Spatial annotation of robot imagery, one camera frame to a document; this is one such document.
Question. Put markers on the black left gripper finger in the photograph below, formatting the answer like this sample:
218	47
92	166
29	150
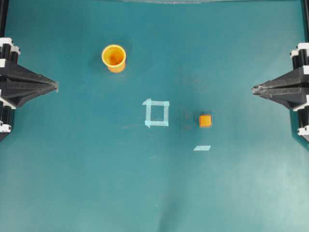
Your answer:
20	73
17	94

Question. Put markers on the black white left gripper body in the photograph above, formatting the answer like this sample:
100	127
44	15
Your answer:
8	53

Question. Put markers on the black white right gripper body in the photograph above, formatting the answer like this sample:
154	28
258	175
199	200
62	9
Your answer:
300	60

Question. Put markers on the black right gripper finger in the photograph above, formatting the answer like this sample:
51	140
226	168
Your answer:
290	97
296	78

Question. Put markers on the orange plastic cup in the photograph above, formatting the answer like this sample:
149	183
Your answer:
114	57

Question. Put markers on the orange cube block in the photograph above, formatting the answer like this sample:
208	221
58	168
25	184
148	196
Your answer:
205	121

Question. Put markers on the light blue tape strip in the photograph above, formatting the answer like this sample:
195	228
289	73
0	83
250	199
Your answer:
202	148

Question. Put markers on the light blue tape square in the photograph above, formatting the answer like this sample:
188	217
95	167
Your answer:
156	113

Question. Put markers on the black right frame rail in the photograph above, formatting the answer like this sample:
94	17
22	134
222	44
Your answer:
305	13

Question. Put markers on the black frame rail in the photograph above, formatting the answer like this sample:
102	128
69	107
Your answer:
3	16
305	13

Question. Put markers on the black left frame rail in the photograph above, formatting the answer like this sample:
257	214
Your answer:
3	16

